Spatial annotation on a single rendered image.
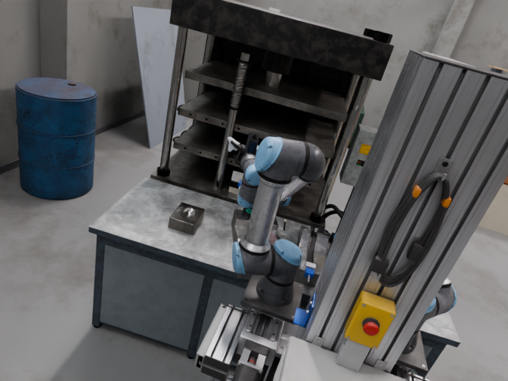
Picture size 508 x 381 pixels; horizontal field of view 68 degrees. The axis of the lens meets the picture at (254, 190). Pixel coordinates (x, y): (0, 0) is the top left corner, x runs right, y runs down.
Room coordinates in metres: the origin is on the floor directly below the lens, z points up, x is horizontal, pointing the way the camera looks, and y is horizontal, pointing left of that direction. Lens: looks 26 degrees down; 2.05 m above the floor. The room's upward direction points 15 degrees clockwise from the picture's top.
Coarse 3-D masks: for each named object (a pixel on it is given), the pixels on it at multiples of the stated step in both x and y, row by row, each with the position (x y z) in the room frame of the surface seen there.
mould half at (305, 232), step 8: (304, 232) 1.90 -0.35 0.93; (320, 232) 1.94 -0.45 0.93; (304, 240) 1.85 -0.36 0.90; (320, 240) 1.87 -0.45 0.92; (304, 248) 1.80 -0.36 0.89; (320, 248) 1.83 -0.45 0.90; (304, 256) 1.72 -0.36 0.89; (320, 256) 1.77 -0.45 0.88; (304, 264) 1.65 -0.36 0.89; (320, 264) 1.69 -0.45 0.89; (320, 272) 1.61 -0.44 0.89; (296, 280) 1.60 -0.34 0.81; (304, 280) 1.59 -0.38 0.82; (312, 280) 1.59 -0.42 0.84
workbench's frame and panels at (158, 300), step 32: (96, 256) 1.65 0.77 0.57; (128, 256) 1.64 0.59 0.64; (160, 256) 1.63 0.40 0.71; (96, 288) 1.65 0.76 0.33; (128, 288) 1.64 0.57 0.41; (160, 288) 1.63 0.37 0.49; (192, 288) 1.61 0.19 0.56; (224, 288) 1.60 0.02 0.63; (96, 320) 1.65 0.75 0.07; (128, 320) 1.64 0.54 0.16; (160, 320) 1.62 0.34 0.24; (192, 320) 1.61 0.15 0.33; (192, 352) 1.61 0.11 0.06
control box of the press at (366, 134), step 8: (360, 128) 2.49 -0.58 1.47; (368, 128) 2.55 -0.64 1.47; (360, 136) 2.45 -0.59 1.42; (368, 136) 2.45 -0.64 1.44; (352, 144) 2.51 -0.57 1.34; (360, 144) 2.45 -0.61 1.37; (368, 144) 2.45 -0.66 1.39; (352, 152) 2.45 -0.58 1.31; (360, 152) 2.45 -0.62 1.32; (368, 152) 2.44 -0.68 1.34; (352, 160) 2.45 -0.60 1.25; (360, 160) 2.45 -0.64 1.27; (344, 168) 2.49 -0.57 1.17; (352, 168) 2.45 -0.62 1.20; (360, 168) 2.45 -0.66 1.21; (344, 176) 2.45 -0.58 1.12; (352, 176) 2.45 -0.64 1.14; (352, 184) 2.45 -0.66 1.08; (352, 192) 2.50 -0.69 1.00
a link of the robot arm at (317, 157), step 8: (312, 144) 1.17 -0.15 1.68; (312, 152) 1.14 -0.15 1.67; (320, 152) 1.16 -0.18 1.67; (312, 160) 1.13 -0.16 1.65; (320, 160) 1.14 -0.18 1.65; (312, 168) 1.12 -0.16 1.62; (320, 168) 1.15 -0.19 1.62; (296, 176) 1.23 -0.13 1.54; (304, 176) 1.14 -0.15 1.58; (312, 176) 1.15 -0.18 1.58; (320, 176) 1.20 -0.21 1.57; (288, 184) 1.28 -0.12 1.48; (296, 184) 1.25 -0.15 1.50; (304, 184) 1.26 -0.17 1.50; (288, 192) 1.31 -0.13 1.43; (280, 200) 1.38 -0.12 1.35; (288, 200) 1.42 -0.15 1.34
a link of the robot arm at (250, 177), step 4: (248, 160) 1.43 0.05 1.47; (252, 160) 1.43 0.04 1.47; (244, 164) 1.42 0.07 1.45; (248, 164) 1.40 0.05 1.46; (252, 164) 1.39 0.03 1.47; (244, 168) 1.40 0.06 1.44; (248, 168) 1.38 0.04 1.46; (252, 168) 1.36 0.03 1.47; (244, 172) 1.38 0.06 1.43; (248, 172) 1.35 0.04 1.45; (252, 172) 1.35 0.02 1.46; (256, 172) 1.35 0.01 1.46; (244, 176) 1.38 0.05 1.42; (248, 176) 1.34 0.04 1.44; (252, 176) 1.35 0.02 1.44; (256, 176) 1.35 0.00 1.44; (244, 180) 1.38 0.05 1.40; (248, 180) 1.35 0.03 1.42; (252, 180) 1.35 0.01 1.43; (256, 180) 1.35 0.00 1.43; (248, 184) 1.37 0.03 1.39; (252, 184) 1.35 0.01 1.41; (256, 184) 1.35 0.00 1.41
